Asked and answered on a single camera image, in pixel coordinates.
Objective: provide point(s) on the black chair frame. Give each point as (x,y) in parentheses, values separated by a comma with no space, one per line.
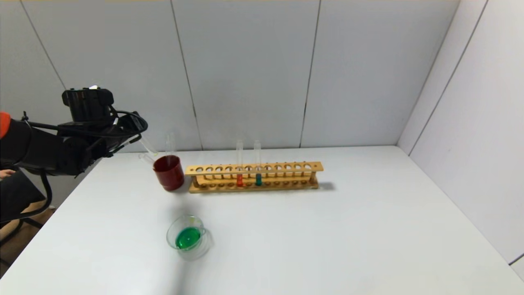
(20,205)

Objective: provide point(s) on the test tube with teal pigment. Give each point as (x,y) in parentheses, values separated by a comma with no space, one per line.
(258,178)

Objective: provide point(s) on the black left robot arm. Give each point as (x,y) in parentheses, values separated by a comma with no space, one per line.
(45,139)

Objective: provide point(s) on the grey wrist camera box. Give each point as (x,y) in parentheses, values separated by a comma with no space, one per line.
(93,87)

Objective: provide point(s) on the red plastic cup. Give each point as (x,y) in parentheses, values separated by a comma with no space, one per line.
(168,174)

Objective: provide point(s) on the test tube with red pigment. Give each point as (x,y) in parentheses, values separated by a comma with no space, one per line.
(239,179)

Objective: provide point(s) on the clear glass spouted dish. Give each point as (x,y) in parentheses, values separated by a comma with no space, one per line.
(188,239)

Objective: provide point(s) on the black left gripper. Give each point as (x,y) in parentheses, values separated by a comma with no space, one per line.
(132,124)

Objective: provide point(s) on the test tube with yellow pigment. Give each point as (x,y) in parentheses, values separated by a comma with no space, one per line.
(148,145)

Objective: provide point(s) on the wooden test tube rack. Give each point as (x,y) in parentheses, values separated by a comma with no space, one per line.
(254,183)

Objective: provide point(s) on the empty clear glass tube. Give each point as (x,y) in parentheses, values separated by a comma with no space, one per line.
(168,145)
(173,145)

